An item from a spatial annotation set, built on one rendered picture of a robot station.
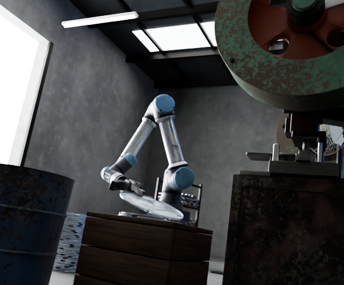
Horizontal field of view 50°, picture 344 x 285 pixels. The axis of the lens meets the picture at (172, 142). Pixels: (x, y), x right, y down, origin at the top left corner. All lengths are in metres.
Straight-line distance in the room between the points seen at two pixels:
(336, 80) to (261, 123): 7.63
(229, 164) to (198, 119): 1.51
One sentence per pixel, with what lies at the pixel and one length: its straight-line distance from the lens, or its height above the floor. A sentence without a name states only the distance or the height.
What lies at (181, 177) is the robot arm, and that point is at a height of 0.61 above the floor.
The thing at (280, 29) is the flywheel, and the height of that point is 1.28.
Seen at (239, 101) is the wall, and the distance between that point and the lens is 9.54.
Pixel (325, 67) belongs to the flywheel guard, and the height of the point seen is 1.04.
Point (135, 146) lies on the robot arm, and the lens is 2.11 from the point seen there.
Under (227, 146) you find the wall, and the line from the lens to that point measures 9.21.
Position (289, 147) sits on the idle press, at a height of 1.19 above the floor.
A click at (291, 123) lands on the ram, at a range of 1.97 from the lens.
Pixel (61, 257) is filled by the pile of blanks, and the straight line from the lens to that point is 2.46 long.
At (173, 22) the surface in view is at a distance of 7.55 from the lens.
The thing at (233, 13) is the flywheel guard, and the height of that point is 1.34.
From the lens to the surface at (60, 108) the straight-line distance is 7.16.
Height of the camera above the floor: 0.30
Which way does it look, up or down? 14 degrees up
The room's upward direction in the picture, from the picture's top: 8 degrees clockwise
